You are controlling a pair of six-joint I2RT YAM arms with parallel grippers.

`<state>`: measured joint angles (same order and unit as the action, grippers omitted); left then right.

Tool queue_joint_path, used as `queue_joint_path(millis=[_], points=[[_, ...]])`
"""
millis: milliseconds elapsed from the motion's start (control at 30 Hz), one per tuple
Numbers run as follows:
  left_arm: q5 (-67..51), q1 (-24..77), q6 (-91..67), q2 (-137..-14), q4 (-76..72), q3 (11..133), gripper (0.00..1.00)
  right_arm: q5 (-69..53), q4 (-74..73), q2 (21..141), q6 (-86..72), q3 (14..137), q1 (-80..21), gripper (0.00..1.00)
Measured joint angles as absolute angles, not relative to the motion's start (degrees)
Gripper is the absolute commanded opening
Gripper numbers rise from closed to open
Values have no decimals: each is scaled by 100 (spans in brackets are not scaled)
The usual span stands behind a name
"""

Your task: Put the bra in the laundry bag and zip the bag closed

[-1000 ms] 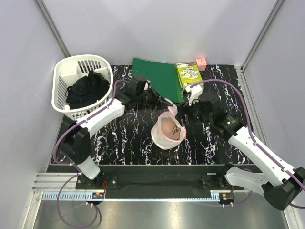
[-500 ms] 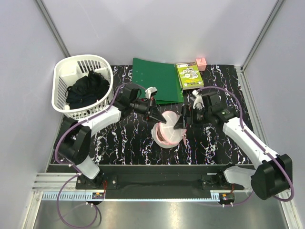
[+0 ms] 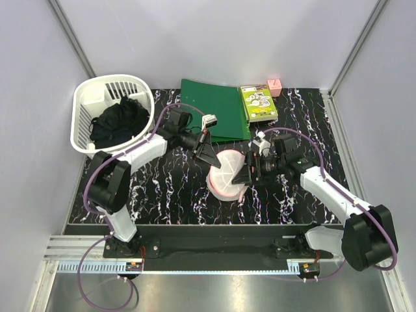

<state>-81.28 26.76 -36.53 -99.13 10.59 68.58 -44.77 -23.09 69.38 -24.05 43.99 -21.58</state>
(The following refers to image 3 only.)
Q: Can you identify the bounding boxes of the pink small box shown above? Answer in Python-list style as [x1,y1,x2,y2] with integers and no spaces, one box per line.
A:
[267,79,283,98]

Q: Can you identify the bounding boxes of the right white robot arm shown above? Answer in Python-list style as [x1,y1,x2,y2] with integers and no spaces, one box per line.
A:
[232,133,398,272]

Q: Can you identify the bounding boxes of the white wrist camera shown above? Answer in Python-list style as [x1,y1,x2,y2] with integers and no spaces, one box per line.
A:
[201,114,218,132]
[252,131,270,157]

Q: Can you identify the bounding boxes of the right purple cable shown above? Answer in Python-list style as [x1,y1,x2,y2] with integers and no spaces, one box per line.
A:
[259,127,399,283]

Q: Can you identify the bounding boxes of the black clothes in basket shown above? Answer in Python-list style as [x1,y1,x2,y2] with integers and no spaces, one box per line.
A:
[90,97,150,149]

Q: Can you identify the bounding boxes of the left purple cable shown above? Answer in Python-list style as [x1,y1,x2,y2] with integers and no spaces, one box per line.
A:
[76,103,209,309]

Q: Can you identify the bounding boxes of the black mounting base plate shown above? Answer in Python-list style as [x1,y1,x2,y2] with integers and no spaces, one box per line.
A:
[103,225,333,274]

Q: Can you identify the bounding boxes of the purple cable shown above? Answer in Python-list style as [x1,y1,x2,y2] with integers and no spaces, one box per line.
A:
[259,127,399,283]
[76,103,209,309]

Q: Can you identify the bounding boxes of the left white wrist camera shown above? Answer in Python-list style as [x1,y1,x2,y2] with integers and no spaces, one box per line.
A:
[201,114,218,132]

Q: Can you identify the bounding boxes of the green book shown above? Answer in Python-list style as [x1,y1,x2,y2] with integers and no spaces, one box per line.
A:
[240,84,278,123]

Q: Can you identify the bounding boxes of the white mesh laundry bag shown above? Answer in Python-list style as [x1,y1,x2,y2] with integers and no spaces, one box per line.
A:
[206,149,248,203]

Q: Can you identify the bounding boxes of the white plastic laundry basket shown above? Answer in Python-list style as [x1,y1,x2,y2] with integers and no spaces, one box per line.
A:
[70,74,155,157]

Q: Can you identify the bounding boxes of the black marbled table mat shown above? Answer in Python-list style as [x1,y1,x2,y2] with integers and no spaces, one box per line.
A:
[66,87,360,226]

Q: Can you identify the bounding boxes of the white cable duct rail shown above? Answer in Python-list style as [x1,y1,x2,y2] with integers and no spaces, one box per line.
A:
[57,261,144,274]

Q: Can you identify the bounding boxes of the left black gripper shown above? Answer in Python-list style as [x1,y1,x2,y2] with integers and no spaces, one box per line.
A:
[178,129,221,168]

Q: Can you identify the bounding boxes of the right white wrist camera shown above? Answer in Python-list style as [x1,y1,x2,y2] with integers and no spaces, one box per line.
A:
[252,131,270,157]

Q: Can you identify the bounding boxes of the green folder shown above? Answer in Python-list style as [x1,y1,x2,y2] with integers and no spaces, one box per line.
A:
[181,79,251,142]

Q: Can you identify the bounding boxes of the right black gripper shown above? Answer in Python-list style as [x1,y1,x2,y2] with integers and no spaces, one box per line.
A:
[231,150,286,187]

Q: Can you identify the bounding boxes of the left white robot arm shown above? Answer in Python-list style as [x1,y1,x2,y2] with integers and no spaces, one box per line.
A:
[83,105,221,257]

